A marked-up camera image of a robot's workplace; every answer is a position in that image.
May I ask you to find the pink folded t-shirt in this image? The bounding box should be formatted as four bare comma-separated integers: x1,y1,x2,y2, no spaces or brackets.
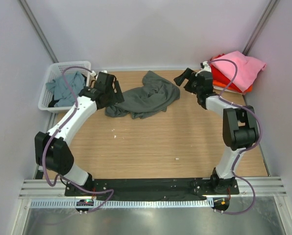
211,51,267,92

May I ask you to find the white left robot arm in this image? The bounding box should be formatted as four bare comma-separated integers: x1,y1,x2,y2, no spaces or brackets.
34,71,124,196

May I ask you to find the dark grey t-shirt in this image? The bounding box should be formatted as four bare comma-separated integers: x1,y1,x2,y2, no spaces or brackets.
105,71,180,119

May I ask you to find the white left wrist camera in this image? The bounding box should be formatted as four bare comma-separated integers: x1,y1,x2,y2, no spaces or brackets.
90,70,108,81

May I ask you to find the aluminium frame rail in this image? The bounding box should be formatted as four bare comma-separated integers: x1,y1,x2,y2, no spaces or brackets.
19,176,287,198

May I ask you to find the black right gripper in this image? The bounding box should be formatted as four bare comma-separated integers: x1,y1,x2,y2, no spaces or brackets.
174,68,202,94

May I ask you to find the slotted white cable duct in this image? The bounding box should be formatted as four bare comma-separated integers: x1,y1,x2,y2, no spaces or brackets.
30,198,214,209

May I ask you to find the aluminium corner post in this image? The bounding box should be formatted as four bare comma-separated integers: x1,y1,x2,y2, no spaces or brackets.
242,0,280,56
18,0,59,63

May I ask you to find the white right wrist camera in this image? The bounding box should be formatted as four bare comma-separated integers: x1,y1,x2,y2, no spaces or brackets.
200,61,212,72

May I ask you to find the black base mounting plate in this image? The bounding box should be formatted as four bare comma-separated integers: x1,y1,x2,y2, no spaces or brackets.
64,178,240,197

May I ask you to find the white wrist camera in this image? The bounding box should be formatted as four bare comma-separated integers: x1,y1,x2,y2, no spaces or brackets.
90,70,108,81
200,61,212,72

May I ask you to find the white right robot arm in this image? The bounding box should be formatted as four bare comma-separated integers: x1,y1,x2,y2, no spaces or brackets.
174,68,259,194

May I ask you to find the right aluminium corner post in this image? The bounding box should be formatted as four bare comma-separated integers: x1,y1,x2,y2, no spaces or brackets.
242,0,280,56

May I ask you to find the white folded t-shirt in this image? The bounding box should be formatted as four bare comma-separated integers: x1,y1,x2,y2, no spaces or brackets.
214,86,245,95

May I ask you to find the white plastic basket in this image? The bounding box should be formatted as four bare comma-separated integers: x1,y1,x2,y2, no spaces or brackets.
38,61,92,113

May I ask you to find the orange folded t-shirt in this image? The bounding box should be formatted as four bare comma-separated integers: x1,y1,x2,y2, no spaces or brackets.
213,81,253,93

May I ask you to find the left aluminium corner post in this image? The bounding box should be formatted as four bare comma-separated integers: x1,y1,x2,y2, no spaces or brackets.
18,0,59,63

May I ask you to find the red folded t-shirt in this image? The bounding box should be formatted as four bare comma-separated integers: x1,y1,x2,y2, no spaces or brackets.
210,54,238,88

